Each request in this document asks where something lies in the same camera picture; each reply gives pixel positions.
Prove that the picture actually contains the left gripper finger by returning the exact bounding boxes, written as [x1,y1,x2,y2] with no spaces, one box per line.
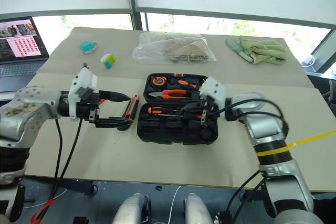
[94,116,133,131]
[99,90,131,102]

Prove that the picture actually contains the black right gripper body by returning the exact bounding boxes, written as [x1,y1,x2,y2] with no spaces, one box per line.
[198,95,221,126]

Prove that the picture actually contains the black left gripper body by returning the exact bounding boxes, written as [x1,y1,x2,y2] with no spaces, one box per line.
[76,91,106,128]

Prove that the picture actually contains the black plastic tool case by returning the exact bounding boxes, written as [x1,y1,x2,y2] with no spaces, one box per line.
[136,72,219,146]

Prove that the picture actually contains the orange black utility knife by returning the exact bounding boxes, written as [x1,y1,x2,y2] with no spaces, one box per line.
[117,94,140,131]

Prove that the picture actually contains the orange black screwdriver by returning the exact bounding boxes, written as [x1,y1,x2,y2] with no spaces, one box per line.
[147,106,186,117]

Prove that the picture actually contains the green white blue block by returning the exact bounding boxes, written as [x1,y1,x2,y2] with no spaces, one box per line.
[99,53,116,70]

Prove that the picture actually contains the orange black tape measure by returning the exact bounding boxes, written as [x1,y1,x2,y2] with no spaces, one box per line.
[151,76,168,89]

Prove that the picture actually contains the teal round container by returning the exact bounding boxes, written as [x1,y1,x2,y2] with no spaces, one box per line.
[79,40,99,55]

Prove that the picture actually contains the clear plastic bag with cardboard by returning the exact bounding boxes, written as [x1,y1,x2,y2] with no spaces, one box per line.
[131,31,217,65]

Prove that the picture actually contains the green flat insole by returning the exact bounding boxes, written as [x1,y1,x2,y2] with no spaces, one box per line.
[226,37,253,62]

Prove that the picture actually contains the green towel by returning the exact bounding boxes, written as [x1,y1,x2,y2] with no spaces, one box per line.
[239,36,287,66]

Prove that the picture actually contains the silver robot leg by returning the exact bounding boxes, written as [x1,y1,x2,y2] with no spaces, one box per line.
[112,193,152,224]
[183,193,214,224]

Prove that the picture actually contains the open laptop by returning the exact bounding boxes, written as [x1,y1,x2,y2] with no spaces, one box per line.
[0,16,50,94]

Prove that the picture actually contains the yellow tape strip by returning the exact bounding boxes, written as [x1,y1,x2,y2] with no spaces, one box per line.
[256,129,336,157]

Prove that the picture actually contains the small white device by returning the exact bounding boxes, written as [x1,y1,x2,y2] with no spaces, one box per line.
[301,55,316,68]

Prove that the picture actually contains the black chair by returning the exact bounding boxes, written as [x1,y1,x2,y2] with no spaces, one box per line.
[306,62,336,120]

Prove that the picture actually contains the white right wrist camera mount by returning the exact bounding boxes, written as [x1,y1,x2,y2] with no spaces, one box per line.
[198,76,227,110]

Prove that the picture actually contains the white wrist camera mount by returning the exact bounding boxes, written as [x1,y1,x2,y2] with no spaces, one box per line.
[67,66,99,122]
[198,76,227,110]

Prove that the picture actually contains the orange handled pliers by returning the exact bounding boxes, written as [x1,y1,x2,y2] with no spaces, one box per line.
[147,89,195,101]

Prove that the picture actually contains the orange black handled tool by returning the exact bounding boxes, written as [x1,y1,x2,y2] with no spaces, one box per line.
[167,77,198,91]

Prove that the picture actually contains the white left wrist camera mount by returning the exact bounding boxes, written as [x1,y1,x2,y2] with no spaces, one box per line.
[67,66,99,122]

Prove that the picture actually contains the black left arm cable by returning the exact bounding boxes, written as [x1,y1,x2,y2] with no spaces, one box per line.
[48,118,64,209]
[31,118,84,223]

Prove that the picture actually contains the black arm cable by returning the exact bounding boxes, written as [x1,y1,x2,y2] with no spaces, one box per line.
[48,118,64,209]
[31,118,84,223]
[207,98,290,133]

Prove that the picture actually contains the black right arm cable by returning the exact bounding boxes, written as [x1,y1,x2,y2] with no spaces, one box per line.
[207,98,290,133]

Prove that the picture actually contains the black lower right cable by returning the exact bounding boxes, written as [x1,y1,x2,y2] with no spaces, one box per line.
[225,169,266,224]

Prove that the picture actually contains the thin white cable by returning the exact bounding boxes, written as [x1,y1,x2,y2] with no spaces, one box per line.
[167,185,182,224]

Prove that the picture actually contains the dark window frame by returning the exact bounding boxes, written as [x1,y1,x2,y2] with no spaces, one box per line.
[0,0,336,59]

